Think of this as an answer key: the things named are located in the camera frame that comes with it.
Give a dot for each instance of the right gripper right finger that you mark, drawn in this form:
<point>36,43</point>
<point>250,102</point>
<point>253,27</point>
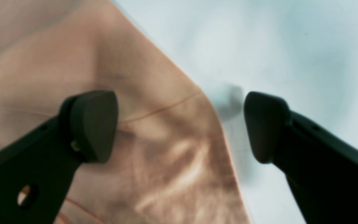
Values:
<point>321,169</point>

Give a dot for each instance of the peach t-shirt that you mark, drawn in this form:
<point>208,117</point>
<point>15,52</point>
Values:
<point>169,164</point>

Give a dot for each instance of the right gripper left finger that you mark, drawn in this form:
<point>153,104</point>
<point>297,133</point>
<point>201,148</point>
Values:
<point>36,171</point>

